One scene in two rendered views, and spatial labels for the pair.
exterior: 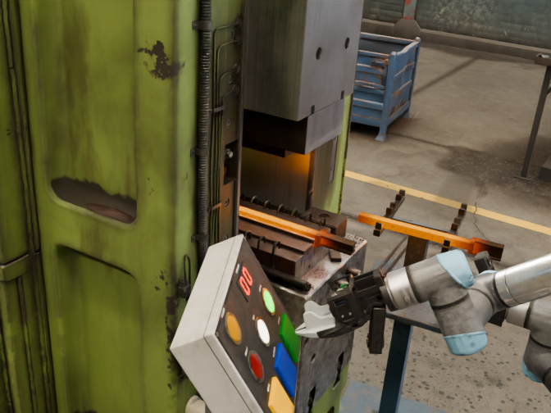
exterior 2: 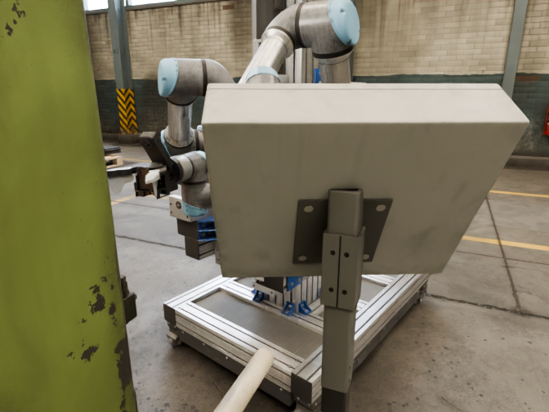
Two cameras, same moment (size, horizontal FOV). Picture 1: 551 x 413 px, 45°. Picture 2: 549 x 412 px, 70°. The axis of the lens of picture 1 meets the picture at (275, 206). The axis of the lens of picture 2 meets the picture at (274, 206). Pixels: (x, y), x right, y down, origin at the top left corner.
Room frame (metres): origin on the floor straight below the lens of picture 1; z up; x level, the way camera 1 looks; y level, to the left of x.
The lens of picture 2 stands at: (1.16, 0.53, 1.19)
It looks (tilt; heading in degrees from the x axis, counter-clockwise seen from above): 16 degrees down; 264
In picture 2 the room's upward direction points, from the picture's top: straight up
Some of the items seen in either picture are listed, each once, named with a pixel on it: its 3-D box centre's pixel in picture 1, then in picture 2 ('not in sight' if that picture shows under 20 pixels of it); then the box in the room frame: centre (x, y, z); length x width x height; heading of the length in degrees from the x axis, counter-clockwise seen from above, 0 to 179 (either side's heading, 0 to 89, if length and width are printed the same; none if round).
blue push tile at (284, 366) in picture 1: (284, 369); not in sight; (1.01, -0.04, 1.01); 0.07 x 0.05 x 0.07; 176
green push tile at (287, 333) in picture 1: (288, 338); not in sight; (1.11, -0.04, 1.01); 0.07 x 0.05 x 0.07; 176
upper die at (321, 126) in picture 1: (252, 107); not in sight; (1.65, 0.08, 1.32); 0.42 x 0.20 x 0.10; 61
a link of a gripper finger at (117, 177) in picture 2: not in sight; (115, 181); (1.45, -0.46, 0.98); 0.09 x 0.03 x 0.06; 25
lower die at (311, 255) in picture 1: (247, 231); not in sight; (1.65, 0.08, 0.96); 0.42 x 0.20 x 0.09; 61
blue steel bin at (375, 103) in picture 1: (339, 75); not in sight; (5.78, -0.47, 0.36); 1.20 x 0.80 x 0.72; 65
